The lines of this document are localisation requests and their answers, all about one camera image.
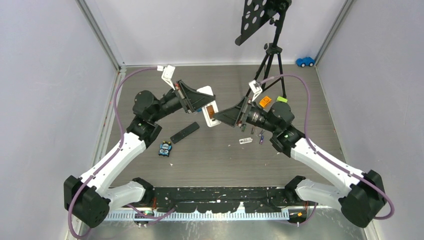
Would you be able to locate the blue toy car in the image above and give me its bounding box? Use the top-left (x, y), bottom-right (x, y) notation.
top-left (295, 56), bottom-right (315, 68)

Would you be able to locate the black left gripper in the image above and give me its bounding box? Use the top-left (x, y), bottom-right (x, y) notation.
top-left (151, 80), bottom-right (215, 123)

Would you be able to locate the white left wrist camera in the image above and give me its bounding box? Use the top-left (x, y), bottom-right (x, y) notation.
top-left (157, 64), bottom-right (176, 90)

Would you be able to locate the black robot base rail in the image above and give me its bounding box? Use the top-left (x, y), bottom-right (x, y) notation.
top-left (120, 177), bottom-right (319, 215)

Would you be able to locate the orange toy brick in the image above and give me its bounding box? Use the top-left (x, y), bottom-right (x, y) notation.
top-left (259, 96), bottom-right (272, 109)

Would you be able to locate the white remote control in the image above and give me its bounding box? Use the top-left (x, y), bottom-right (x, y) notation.
top-left (197, 85), bottom-right (221, 128)

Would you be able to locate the black tripod stand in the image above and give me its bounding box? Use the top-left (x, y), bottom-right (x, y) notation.
top-left (234, 0), bottom-right (292, 81)

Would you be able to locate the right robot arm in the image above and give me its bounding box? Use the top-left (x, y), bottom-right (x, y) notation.
top-left (213, 97), bottom-right (387, 228)

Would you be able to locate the blue robot face toy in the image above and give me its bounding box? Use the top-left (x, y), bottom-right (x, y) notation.
top-left (158, 141), bottom-right (172, 157)

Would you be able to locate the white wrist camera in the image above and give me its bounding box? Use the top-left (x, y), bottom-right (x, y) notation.
top-left (157, 64), bottom-right (176, 90)
top-left (248, 80), bottom-right (263, 102)

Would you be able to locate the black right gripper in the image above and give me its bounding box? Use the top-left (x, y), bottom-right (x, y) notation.
top-left (213, 96), bottom-right (280, 134)

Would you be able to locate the white battery cover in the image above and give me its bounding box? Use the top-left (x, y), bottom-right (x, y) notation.
top-left (239, 137), bottom-right (253, 145)

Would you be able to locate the green toy brick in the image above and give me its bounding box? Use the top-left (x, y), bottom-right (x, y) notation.
top-left (276, 96), bottom-right (288, 103)

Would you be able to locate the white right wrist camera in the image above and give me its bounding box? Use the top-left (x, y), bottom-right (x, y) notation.
top-left (248, 80), bottom-right (263, 102)

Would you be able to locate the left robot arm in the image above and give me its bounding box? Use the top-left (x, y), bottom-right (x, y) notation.
top-left (63, 80), bottom-right (216, 228)

